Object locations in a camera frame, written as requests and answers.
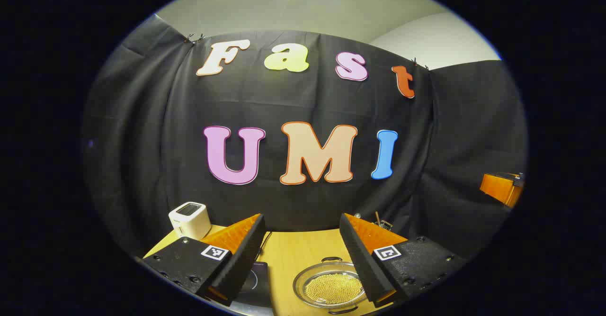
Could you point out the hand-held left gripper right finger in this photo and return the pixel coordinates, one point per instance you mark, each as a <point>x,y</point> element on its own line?
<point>362,259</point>

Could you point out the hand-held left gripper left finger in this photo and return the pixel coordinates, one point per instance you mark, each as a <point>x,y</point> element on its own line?
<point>241,254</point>

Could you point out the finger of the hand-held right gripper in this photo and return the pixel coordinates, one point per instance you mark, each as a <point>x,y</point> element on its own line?
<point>502,188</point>

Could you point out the black induction cooktop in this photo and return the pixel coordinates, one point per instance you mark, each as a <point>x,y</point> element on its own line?
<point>258,283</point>

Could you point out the wooden stick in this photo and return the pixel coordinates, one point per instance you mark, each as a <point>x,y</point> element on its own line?
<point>378,217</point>

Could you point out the white toaster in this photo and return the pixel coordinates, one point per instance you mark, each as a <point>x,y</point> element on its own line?
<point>189,219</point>

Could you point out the black backdrop cloth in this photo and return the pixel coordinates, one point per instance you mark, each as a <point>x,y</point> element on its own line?
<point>303,98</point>

